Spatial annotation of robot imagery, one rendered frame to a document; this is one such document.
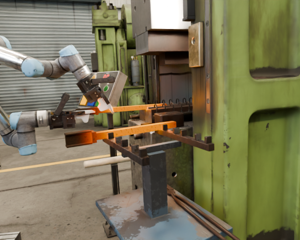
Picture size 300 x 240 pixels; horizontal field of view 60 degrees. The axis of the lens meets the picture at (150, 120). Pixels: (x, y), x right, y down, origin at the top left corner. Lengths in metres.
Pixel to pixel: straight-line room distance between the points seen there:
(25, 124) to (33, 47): 8.09
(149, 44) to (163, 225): 0.81
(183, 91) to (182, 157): 0.54
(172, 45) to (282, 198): 0.88
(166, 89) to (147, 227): 0.95
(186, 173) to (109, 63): 5.17
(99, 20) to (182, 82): 4.79
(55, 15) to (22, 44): 1.39
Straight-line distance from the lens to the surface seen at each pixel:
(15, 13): 9.48
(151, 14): 1.25
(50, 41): 9.30
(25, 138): 1.26
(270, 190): 1.31
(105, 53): 6.25
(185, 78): 1.64
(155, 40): 1.29
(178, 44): 1.34
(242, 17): 1.04
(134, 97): 6.17
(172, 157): 1.21
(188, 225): 0.85
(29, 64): 1.18
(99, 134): 0.87
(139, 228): 0.84
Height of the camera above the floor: 1.16
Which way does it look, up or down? 10 degrees down
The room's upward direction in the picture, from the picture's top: 3 degrees counter-clockwise
